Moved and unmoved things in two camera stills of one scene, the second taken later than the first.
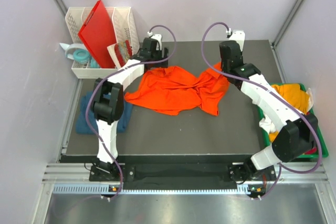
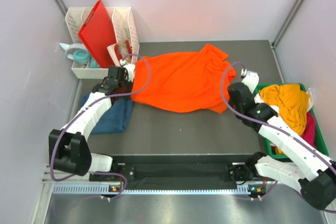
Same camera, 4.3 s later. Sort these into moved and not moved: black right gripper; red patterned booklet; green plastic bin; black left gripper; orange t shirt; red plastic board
Moved: black left gripper; orange t shirt; black right gripper
Not moved: red plastic board; green plastic bin; red patterned booklet
